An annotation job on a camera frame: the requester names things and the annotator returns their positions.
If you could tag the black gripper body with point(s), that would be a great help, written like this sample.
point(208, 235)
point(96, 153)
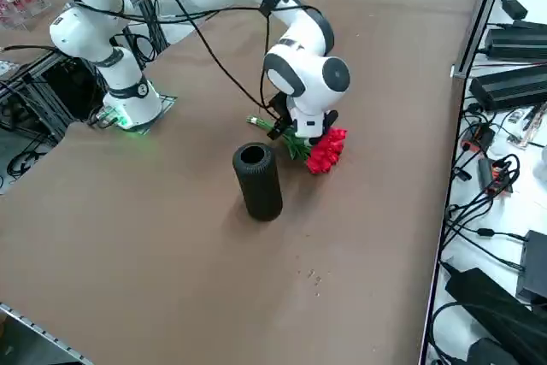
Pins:
point(283, 106)

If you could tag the red tulip bouquet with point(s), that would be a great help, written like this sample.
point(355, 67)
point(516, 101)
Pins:
point(327, 153)

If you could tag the black ribbed vase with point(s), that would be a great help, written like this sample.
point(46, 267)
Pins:
point(260, 185)

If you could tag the orange black electronic device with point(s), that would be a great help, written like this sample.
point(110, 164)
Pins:
point(491, 177)
point(478, 136)

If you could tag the large ribbed black power brick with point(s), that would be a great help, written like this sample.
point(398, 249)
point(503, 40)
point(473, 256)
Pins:
point(508, 87)

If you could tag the flat black power brick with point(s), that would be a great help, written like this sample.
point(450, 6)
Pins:
point(517, 44)

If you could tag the long black power brick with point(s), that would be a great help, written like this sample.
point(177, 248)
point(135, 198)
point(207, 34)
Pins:
point(483, 292)

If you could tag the small black power adapter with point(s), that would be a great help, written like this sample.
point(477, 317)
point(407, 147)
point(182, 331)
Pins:
point(515, 8)

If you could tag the black box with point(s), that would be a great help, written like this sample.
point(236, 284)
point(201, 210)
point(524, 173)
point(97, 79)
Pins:
point(534, 266)

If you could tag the aluminium profile post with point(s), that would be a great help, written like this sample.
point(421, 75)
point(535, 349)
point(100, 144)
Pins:
point(478, 14)

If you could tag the black aluminium frame stand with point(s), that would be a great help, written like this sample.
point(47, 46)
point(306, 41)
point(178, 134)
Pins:
point(55, 95)

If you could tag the grey metal rail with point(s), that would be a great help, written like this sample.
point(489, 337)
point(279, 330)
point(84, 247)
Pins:
point(34, 326)

